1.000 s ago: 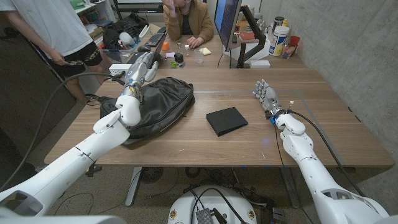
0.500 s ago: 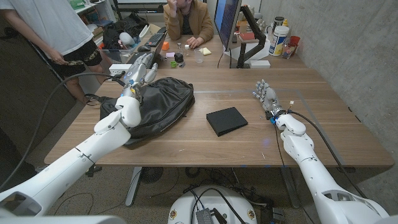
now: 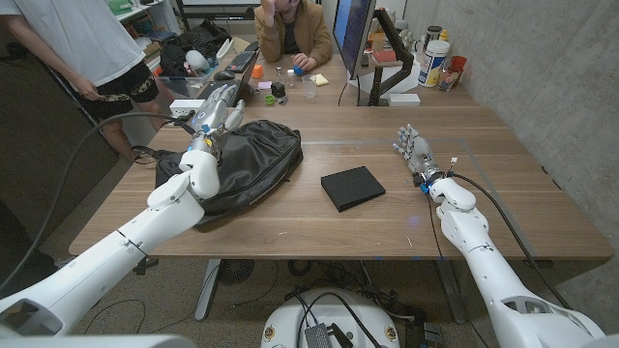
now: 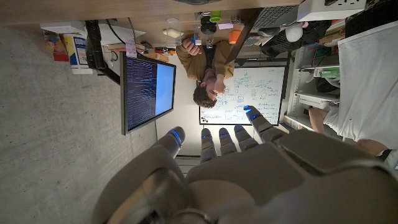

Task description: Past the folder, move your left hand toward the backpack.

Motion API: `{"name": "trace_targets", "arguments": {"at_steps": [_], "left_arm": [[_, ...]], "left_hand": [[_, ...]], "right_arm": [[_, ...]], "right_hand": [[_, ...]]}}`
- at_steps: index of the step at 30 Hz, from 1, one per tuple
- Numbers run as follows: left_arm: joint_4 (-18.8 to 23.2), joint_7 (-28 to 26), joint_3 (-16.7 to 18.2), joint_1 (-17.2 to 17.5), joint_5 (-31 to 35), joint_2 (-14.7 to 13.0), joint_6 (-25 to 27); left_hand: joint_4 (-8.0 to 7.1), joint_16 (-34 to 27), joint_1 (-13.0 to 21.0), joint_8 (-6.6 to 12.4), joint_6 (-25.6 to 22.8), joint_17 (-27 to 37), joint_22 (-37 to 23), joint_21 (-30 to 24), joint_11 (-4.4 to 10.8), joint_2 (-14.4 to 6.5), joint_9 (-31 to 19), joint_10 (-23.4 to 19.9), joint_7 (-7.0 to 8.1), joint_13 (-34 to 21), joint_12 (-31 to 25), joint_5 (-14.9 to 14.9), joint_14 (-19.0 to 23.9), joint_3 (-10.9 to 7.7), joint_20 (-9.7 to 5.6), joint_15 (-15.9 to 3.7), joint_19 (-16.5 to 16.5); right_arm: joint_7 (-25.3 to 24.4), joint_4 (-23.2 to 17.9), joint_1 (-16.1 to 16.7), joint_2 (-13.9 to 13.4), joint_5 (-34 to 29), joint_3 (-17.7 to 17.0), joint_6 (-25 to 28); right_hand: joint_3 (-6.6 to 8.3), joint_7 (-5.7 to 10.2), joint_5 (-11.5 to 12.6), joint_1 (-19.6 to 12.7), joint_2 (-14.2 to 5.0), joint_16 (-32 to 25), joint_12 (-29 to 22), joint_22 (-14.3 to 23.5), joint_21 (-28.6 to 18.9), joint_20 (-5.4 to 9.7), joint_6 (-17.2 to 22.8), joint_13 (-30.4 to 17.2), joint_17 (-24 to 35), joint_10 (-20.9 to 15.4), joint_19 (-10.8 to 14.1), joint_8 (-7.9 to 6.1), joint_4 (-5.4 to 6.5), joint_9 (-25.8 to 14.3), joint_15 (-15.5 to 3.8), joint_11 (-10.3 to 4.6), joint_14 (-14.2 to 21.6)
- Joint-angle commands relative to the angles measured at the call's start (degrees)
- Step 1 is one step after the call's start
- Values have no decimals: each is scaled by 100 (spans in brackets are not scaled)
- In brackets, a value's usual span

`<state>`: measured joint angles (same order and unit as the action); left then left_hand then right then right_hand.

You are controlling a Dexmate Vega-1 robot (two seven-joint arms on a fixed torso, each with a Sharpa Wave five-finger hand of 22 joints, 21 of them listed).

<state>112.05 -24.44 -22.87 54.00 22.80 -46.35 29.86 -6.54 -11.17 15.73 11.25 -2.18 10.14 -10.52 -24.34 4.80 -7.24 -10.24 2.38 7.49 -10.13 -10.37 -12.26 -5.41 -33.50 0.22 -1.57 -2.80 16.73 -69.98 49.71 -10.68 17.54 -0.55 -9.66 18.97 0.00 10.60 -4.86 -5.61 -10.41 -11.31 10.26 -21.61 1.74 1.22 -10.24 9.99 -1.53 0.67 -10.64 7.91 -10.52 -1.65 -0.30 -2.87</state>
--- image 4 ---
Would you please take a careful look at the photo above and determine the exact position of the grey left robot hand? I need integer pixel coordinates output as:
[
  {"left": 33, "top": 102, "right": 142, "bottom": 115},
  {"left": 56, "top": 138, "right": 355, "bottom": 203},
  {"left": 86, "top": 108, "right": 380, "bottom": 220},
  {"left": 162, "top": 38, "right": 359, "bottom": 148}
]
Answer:
[{"left": 92, "top": 105, "right": 398, "bottom": 224}]

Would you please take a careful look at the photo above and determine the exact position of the white shelf unit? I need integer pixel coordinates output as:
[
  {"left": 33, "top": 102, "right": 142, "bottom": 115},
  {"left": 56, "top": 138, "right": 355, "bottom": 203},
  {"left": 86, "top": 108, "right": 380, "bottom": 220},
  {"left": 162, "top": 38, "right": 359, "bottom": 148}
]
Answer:
[{"left": 284, "top": 46, "right": 341, "bottom": 131}]

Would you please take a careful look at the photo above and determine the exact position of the standing person in white t-shirt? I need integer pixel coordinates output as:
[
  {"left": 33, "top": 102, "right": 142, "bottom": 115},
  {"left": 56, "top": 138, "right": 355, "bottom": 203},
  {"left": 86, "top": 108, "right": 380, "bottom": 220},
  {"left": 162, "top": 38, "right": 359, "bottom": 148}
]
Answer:
[{"left": 308, "top": 0, "right": 398, "bottom": 170}]

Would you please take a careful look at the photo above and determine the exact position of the seated person in tan jacket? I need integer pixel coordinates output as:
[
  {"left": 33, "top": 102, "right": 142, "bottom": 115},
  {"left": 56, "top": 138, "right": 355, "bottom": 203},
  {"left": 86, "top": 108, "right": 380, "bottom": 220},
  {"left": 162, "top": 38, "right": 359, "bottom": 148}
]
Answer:
[{"left": 175, "top": 37, "right": 236, "bottom": 109}]

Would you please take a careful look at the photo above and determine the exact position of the black keyboard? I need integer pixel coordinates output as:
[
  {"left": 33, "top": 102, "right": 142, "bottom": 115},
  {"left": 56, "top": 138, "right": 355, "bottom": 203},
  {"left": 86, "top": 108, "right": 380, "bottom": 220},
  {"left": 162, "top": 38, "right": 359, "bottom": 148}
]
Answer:
[{"left": 244, "top": 34, "right": 265, "bottom": 47}]

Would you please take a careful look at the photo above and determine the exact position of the dark computer mouse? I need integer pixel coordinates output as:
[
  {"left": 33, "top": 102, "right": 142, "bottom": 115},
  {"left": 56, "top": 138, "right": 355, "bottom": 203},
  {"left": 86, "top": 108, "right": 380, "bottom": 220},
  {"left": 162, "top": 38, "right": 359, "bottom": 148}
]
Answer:
[{"left": 257, "top": 27, "right": 279, "bottom": 37}]

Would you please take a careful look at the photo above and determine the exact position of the orange cube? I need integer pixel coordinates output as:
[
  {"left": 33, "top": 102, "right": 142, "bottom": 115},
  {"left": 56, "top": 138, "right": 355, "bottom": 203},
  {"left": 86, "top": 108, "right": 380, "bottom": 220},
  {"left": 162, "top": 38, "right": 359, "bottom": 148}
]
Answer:
[{"left": 228, "top": 30, "right": 242, "bottom": 45}]

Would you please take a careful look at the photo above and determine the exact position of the grey white rounded object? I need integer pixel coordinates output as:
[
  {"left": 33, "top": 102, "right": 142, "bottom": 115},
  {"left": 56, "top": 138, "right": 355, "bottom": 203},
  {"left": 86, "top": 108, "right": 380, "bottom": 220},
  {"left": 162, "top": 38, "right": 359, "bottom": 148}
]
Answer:
[{"left": 285, "top": 23, "right": 304, "bottom": 43}]

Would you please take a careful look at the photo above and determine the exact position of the computer monitor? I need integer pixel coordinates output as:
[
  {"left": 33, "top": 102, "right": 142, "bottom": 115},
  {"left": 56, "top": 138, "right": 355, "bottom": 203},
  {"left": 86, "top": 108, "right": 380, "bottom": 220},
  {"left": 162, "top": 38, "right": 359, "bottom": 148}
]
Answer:
[{"left": 119, "top": 51, "right": 177, "bottom": 136}]

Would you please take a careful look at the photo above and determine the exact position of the black mesh bag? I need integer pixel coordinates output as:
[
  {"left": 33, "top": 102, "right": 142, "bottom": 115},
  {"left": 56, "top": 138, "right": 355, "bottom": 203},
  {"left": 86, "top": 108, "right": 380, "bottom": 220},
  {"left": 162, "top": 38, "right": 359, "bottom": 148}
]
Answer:
[{"left": 261, "top": 20, "right": 333, "bottom": 58}]

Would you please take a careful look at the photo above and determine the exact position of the black laptop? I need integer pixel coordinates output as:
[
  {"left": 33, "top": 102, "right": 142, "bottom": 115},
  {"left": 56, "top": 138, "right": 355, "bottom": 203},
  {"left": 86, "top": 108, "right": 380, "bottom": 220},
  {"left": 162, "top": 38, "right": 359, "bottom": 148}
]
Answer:
[{"left": 225, "top": 5, "right": 299, "bottom": 65}]

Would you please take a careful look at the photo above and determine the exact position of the white power adapter box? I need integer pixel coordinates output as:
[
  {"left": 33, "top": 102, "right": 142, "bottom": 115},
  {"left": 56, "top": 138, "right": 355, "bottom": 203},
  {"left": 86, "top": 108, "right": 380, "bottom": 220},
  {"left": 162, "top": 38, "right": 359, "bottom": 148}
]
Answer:
[{"left": 297, "top": 0, "right": 368, "bottom": 22}]

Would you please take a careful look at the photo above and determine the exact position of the yellow sticky note pad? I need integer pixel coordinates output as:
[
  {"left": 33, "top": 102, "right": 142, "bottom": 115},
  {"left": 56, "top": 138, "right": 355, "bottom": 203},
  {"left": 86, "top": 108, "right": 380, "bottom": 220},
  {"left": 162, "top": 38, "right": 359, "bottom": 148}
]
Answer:
[{"left": 162, "top": 28, "right": 185, "bottom": 39}]

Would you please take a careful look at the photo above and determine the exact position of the clear plastic cup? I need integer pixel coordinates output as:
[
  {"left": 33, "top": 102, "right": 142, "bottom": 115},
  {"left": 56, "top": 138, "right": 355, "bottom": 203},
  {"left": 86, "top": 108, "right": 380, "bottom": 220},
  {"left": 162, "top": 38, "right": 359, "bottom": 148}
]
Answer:
[{"left": 165, "top": 17, "right": 182, "bottom": 47}]

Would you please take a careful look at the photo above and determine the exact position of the pink paper note on monitor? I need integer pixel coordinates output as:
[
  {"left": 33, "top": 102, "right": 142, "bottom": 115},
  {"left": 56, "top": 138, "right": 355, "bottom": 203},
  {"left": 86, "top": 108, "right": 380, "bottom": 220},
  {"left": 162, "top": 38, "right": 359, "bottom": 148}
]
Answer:
[{"left": 124, "top": 36, "right": 137, "bottom": 58}]

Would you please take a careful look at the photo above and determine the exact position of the white wipes canister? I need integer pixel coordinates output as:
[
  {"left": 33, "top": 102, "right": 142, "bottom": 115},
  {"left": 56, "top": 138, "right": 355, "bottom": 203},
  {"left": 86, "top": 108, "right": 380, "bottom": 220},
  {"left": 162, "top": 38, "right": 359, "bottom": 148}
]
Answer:
[{"left": 63, "top": 33, "right": 94, "bottom": 75}]

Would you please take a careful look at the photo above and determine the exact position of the white flat box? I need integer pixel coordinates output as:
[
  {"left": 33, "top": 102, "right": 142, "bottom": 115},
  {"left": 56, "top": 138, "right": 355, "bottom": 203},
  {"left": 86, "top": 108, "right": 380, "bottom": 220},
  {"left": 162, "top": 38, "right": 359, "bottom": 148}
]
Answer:
[{"left": 39, "top": 21, "right": 86, "bottom": 35}]

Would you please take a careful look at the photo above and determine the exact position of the whiteboard with black frame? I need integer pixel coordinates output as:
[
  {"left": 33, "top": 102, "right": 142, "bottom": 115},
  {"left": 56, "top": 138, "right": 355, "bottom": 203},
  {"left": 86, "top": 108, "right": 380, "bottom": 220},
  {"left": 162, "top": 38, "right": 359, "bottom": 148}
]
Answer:
[{"left": 198, "top": 66, "right": 286, "bottom": 126}]

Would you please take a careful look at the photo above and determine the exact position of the white monitor base plate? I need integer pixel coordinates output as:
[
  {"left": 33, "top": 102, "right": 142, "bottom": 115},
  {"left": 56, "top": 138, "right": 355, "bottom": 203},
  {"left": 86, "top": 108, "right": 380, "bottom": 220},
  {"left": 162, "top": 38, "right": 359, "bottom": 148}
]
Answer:
[{"left": 99, "top": 24, "right": 146, "bottom": 46}]

